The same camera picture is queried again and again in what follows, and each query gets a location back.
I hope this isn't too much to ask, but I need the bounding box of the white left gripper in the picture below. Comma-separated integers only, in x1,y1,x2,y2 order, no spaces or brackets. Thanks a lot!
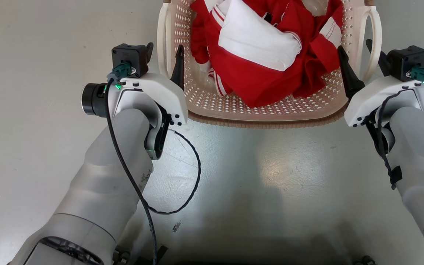
107,42,189,127

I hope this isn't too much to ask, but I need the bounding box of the thin black cable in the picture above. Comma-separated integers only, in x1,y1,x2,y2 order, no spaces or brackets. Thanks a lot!
146,128,202,215
105,78,158,265

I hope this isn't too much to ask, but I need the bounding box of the beige plastic laundry basket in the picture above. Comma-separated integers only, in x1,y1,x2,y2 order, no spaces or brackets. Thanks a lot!
156,0,382,129

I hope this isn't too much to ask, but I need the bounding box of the red garment with white stripes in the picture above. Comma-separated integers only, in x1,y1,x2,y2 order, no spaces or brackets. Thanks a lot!
190,0,344,108

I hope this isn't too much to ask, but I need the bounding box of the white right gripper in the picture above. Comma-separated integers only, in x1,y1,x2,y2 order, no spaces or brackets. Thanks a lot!
337,39,424,128

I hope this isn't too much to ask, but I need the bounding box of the white cloth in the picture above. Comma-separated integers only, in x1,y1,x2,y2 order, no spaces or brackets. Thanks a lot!
218,0,303,72

